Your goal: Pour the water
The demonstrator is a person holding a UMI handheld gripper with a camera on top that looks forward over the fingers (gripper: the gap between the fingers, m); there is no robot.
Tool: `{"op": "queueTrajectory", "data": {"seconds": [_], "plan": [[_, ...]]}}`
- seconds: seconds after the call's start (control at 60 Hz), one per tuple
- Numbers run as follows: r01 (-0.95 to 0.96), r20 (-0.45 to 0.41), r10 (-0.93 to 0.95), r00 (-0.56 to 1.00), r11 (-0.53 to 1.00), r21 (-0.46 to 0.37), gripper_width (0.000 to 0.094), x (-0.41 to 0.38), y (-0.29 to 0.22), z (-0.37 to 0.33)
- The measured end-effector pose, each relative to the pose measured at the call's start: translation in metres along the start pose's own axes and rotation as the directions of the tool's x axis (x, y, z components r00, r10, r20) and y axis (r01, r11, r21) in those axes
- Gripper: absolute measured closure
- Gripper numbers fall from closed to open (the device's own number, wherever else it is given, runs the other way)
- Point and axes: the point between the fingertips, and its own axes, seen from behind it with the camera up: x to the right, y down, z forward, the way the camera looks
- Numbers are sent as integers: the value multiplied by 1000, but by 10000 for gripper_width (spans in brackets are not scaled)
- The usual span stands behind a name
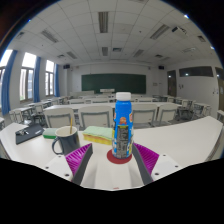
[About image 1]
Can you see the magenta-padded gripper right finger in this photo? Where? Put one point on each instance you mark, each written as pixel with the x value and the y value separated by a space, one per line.
pixel 148 158

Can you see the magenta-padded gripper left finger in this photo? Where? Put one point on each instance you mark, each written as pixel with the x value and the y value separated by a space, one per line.
pixel 78 158

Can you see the blue white-capped drink bottle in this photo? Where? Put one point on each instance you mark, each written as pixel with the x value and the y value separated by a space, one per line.
pixel 122 126

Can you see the dark blue mug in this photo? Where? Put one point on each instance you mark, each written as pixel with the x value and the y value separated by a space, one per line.
pixel 70 143

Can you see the flat round red coaster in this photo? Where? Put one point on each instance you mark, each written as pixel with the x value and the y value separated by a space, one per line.
pixel 111 158

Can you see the thin wooden stir stick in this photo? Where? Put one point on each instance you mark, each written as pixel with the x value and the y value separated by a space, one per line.
pixel 70 125

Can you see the teal green sponge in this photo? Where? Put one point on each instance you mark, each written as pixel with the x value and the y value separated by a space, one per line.
pixel 49 133

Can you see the group of classroom chairs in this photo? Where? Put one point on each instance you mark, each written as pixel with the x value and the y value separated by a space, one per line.
pixel 96 118

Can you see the group of classroom desks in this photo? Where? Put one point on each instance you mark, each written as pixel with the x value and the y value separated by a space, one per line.
pixel 66 107

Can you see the black mat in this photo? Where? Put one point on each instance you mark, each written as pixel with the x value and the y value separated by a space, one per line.
pixel 31 133

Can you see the dark brown door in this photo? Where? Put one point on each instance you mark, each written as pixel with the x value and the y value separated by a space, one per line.
pixel 171 83

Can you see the green chalkboard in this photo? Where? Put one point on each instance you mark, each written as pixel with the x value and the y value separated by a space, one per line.
pixel 113 83

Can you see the tall bright window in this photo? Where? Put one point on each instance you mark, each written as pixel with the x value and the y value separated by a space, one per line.
pixel 49 78
pixel 26 76
pixel 5 58

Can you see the group of ceiling lights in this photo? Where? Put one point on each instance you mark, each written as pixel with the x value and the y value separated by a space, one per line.
pixel 103 21

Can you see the black wall speaker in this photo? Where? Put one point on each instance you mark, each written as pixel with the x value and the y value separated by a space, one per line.
pixel 66 66
pixel 161 67

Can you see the dark wide wall window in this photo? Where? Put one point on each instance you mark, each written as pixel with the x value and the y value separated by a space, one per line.
pixel 196 71

